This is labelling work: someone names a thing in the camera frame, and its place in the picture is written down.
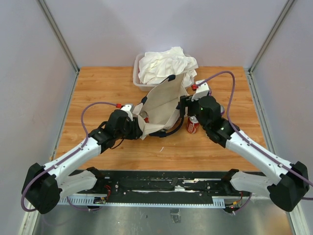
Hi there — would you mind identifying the white plastic basket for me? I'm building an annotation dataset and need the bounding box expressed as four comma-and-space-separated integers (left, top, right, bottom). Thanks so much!
133, 53, 156, 92

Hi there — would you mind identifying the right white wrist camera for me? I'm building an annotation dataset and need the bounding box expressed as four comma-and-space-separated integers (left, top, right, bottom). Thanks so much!
191, 80, 211, 101

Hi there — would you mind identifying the beige canvas tote bag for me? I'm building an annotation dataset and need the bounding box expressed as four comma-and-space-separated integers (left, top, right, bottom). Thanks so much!
133, 74, 188, 140

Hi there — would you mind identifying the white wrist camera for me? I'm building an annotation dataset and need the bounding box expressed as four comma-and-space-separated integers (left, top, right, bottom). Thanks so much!
115, 103, 134, 121
191, 80, 211, 101

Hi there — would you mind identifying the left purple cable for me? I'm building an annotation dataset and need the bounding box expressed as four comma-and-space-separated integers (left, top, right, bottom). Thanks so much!
21, 101, 118, 212

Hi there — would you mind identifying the white crumpled cloth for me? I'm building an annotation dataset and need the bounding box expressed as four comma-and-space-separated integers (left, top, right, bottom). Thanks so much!
138, 47, 199, 87

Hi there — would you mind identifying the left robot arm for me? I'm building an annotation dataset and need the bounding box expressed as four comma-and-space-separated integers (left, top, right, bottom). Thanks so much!
21, 109, 145, 214

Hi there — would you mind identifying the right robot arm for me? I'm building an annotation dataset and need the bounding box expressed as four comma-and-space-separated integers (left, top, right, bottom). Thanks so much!
178, 95, 310, 212

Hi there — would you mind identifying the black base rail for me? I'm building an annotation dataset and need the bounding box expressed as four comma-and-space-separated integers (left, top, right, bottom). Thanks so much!
59, 170, 249, 210

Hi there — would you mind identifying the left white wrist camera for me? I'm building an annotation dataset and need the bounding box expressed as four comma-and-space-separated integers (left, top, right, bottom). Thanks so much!
115, 103, 134, 121

